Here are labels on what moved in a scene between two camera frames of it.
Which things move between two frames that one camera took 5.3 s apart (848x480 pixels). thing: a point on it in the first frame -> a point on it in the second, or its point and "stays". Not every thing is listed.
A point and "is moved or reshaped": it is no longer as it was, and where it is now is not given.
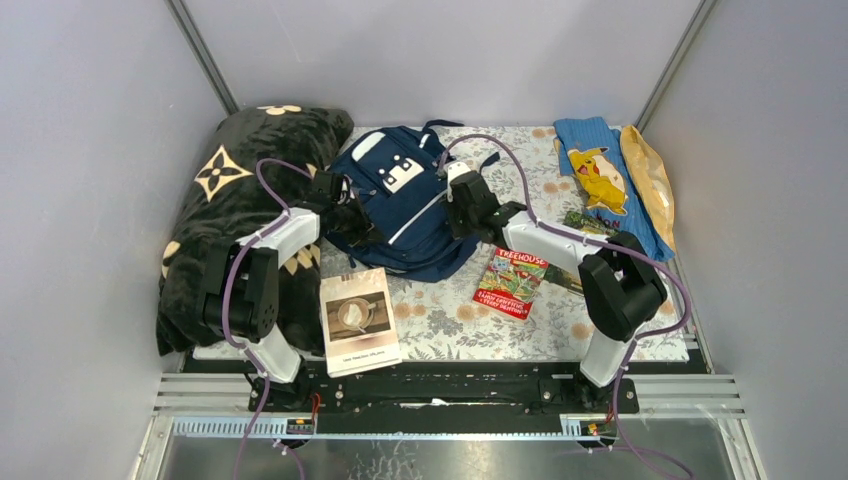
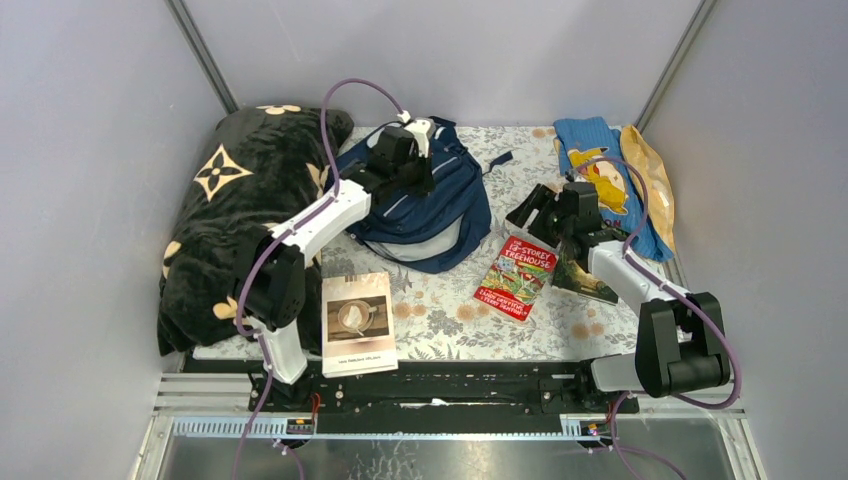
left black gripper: (357, 221) -> (411, 175)
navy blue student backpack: (396, 173) is moved or reshaped
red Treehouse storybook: (510, 283) stays
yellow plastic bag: (652, 178) stays
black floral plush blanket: (256, 163) stays
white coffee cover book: (359, 324) stays
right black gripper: (458, 230) -> (541, 199)
